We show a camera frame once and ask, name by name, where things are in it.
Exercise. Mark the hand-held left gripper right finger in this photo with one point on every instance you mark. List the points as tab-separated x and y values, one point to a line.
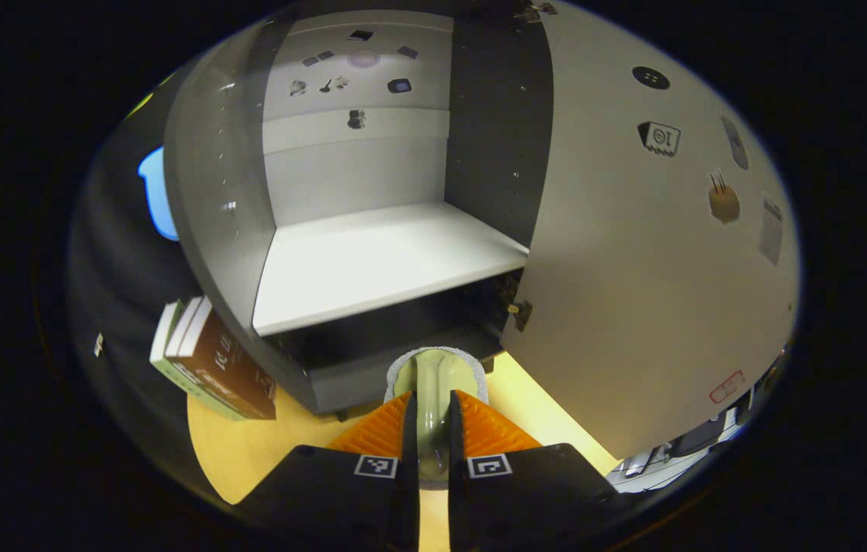
454	437

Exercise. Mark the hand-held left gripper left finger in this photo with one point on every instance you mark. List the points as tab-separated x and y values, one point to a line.
411	437

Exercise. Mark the grey cabinet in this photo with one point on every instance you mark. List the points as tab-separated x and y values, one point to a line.
372	261

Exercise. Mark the beige cabinet door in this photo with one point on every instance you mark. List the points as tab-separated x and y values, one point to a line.
632	307

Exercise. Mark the black backdrop cloth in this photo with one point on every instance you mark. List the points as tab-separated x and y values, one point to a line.
115	307

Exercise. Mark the white cloth clip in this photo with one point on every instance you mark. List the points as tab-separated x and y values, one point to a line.
99	345

